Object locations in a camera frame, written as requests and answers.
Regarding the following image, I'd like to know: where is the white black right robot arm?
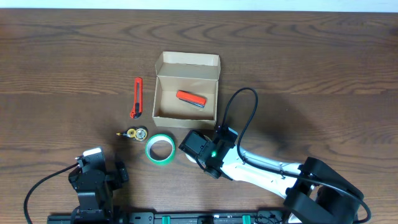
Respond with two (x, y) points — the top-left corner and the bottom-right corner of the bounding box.
(179, 126), (364, 223)

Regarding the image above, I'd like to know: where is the red utility knife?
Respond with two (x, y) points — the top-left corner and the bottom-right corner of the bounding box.
(130, 77), (143, 119)

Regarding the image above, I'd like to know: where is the green tape roll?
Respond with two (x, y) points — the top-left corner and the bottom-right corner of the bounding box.
(145, 134), (176, 166)

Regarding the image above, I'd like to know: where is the yellow black correction tape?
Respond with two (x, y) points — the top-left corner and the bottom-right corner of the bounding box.
(116, 126), (148, 142)

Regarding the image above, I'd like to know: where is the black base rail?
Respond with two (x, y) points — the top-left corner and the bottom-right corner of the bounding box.
(46, 210), (287, 224)

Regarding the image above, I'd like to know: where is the red stapler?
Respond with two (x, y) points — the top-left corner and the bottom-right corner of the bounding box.
(176, 90), (206, 108)

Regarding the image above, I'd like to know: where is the white tape roll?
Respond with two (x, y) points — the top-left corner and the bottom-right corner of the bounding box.
(185, 135), (211, 163)

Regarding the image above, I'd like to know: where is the brown cardboard box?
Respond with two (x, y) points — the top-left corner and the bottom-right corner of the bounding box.
(152, 52), (221, 129)

